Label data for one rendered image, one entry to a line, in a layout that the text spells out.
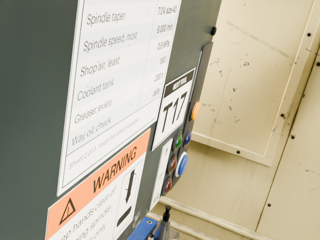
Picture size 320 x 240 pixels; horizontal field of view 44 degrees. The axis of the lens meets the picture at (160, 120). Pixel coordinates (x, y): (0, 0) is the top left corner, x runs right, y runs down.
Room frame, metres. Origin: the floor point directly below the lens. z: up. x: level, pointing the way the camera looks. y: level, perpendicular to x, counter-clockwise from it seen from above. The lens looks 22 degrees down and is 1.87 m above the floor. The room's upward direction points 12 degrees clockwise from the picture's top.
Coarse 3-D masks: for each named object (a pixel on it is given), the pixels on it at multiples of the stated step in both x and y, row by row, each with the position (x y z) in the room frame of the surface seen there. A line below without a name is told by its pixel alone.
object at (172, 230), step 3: (156, 225) 0.89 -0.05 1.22; (171, 228) 0.89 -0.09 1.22; (153, 231) 0.86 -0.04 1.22; (171, 231) 0.88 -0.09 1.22; (174, 231) 0.88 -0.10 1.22; (177, 231) 0.88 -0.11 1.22; (171, 234) 0.87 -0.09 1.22; (174, 234) 0.87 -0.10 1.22; (177, 234) 0.87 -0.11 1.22; (171, 237) 0.86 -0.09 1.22; (174, 237) 0.86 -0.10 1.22; (177, 237) 0.86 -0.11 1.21
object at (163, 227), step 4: (160, 220) 0.81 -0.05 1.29; (168, 220) 0.82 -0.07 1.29; (160, 224) 0.81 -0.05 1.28; (164, 224) 0.81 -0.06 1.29; (168, 224) 0.81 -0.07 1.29; (156, 228) 0.82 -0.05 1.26; (160, 228) 0.81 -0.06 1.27; (164, 228) 0.81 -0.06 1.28; (168, 228) 0.81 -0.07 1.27; (156, 232) 0.81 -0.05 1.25; (160, 232) 0.81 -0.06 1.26; (164, 232) 0.81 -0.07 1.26; (168, 232) 0.81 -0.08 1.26; (156, 236) 0.81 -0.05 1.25; (160, 236) 0.80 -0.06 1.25; (164, 236) 0.80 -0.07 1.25; (168, 236) 0.81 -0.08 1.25
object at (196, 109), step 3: (198, 102) 0.48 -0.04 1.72; (195, 105) 0.48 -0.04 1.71; (198, 105) 0.48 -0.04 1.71; (195, 108) 0.47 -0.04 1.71; (198, 108) 0.48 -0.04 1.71; (192, 111) 0.47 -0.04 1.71; (195, 111) 0.47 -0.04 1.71; (198, 111) 0.48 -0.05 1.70; (192, 114) 0.47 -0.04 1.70; (195, 114) 0.47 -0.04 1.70; (198, 114) 0.49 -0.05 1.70; (192, 117) 0.47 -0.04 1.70; (195, 117) 0.48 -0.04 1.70
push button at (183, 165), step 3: (183, 156) 0.48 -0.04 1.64; (186, 156) 0.48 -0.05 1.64; (183, 159) 0.48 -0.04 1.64; (186, 159) 0.48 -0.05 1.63; (180, 162) 0.47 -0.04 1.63; (183, 162) 0.47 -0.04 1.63; (186, 162) 0.48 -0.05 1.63; (180, 165) 0.47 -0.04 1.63; (183, 165) 0.47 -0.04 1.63; (186, 165) 0.49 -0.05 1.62; (180, 168) 0.47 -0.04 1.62; (183, 168) 0.48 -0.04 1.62; (180, 171) 0.47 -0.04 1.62; (183, 171) 0.48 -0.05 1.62; (180, 174) 0.47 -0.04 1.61
